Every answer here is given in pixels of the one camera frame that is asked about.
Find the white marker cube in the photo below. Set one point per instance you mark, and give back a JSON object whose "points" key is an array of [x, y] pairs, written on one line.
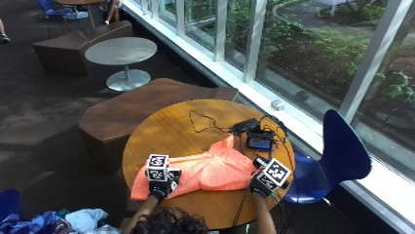
{"points": [[275, 173], [158, 167]]}

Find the dark blue cloth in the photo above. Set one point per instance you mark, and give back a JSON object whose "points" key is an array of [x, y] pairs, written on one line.
{"points": [[30, 225]]}

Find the dark round window fitting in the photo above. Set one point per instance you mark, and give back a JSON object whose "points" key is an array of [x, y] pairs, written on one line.
{"points": [[301, 95]]}

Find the black device with screen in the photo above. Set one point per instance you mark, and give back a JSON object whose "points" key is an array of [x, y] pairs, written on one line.
{"points": [[260, 141]]}

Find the orange shirt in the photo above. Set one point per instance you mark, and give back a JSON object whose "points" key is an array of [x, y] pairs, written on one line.
{"points": [[212, 170]]}

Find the light blue cloth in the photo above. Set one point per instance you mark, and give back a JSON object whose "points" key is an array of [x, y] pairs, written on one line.
{"points": [[87, 219]]}

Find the round wooden side table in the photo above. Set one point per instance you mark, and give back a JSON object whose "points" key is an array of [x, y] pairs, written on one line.
{"points": [[80, 2]]}

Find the blue chair with metal legs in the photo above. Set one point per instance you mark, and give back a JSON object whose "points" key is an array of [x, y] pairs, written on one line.
{"points": [[54, 9]]}

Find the large brown bench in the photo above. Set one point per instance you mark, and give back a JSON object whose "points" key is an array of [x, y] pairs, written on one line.
{"points": [[130, 110]]}

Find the dark blue chair back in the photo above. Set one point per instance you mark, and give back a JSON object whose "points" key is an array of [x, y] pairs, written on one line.
{"points": [[9, 203]]}

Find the white window frame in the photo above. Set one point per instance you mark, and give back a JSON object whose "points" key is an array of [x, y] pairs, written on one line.
{"points": [[255, 42]]}

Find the small brown bench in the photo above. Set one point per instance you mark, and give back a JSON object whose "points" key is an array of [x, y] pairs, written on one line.
{"points": [[74, 45]]}

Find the black hub box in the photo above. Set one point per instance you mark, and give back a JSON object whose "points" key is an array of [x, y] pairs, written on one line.
{"points": [[245, 125]]}

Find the blue plastic chair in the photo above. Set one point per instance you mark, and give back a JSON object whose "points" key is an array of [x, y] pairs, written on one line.
{"points": [[341, 156]]}

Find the person's right hand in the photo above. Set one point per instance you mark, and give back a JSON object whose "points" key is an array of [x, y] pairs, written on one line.
{"points": [[261, 187]]}

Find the grey round pedestal table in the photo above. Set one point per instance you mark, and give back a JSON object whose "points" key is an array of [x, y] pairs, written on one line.
{"points": [[122, 50]]}

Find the small white window fitting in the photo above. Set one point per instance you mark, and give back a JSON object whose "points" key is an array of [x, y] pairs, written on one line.
{"points": [[277, 104]]}

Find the person's left hand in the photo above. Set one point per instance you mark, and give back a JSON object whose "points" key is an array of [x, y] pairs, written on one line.
{"points": [[159, 188]]}

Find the left white marker cube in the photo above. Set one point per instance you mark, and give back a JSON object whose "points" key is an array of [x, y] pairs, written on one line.
{"points": [[158, 167]]}

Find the right white marker cube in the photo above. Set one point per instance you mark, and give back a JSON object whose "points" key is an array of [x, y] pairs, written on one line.
{"points": [[275, 173]]}

